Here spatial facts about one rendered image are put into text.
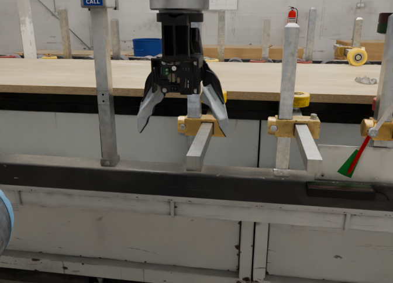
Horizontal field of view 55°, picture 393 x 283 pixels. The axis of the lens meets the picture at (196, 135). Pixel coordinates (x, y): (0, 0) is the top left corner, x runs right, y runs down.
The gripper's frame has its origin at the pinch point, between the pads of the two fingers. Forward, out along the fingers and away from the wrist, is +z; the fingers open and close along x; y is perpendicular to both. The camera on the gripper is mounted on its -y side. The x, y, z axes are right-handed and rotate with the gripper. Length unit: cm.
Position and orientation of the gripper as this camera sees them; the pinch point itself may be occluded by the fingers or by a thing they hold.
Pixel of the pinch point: (183, 134)
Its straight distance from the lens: 65.2
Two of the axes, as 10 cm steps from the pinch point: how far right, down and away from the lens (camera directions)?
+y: -1.3, 3.1, -9.4
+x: 9.9, 0.4, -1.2
